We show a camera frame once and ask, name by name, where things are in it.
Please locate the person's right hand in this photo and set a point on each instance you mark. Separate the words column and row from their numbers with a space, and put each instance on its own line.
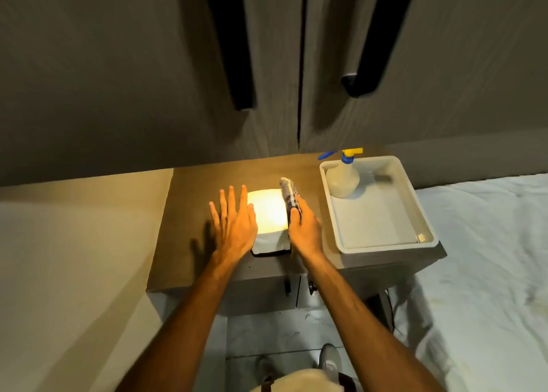
column 306, row 235

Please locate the person's left hand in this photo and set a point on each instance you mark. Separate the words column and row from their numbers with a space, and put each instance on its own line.
column 233, row 233

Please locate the person's left little finger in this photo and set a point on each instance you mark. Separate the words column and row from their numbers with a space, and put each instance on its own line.
column 214, row 214

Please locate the person's left middle finger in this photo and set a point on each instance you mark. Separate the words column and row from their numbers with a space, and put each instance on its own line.
column 233, row 203

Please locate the person's right fingers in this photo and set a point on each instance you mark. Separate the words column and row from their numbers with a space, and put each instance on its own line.
column 298, row 214

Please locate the person's left thumb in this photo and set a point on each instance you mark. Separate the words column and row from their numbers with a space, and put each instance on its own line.
column 253, row 218

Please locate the checkered purple cleaning cloth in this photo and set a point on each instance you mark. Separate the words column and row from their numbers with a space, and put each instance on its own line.
column 290, row 194

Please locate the person's right forearm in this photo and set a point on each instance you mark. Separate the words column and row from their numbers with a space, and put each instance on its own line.
column 364, row 323

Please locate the person's left forearm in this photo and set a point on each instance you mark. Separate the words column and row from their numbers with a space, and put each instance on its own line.
column 188, row 323

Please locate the glowing white table lamp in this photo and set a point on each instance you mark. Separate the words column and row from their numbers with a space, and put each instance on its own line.
column 269, row 216

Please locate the brown wooden nightstand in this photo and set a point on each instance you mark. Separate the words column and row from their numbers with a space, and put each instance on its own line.
column 188, row 216

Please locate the clear spray bottle yellow nozzle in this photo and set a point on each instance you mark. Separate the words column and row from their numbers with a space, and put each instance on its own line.
column 342, row 177

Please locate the dark drawer knob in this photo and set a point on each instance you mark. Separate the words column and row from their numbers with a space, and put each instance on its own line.
column 312, row 287
column 287, row 287

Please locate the white plastic tray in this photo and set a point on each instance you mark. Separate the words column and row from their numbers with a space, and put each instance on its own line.
column 376, row 216

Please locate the person's grey right shoe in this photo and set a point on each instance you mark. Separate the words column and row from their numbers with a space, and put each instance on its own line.
column 330, row 359

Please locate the brown wardrobe door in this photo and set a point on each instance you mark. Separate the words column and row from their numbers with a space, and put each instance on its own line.
column 449, row 53
column 128, row 70

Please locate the person's beige clothing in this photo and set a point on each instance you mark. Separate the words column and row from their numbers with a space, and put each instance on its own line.
column 299, row 382

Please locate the white bed sheet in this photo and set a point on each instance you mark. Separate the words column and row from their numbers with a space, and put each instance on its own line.
column 483, row 284

